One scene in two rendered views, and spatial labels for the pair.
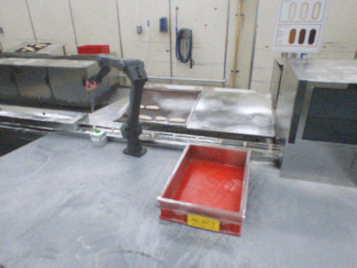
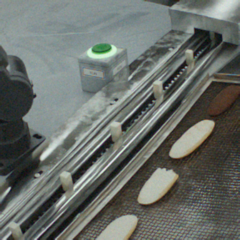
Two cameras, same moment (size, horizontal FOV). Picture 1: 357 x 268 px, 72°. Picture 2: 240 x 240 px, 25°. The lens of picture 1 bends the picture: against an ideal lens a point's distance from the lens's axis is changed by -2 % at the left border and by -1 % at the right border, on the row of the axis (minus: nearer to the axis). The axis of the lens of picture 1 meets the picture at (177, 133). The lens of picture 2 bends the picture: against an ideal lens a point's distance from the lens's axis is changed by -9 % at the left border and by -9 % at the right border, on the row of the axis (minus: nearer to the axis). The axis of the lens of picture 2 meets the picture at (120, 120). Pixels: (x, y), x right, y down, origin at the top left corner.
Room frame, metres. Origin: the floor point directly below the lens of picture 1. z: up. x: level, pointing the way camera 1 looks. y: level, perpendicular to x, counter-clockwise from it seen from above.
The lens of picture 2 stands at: (1.70, -0.43, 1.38)
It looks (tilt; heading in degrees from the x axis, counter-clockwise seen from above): 33 degrees down; 110
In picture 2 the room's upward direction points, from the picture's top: 7 degrees counter-clockwise
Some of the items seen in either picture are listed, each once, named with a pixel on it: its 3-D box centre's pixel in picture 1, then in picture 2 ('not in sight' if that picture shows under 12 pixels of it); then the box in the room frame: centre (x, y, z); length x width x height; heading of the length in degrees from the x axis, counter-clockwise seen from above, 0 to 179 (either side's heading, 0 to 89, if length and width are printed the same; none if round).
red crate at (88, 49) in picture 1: (94, 49); not in sight; (4.98, 1.60, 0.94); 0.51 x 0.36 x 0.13; 78
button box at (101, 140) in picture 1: (99, 140); (105, 75); (1.36, 0.49, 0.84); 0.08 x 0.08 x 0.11; 74
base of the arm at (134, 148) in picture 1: (134, 145); (7, 134); (1.25, 0.25, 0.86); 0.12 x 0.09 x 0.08; 64
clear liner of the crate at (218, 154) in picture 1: (210, 180); not in sight; (0.90, -0.14, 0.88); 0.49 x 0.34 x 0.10; 163
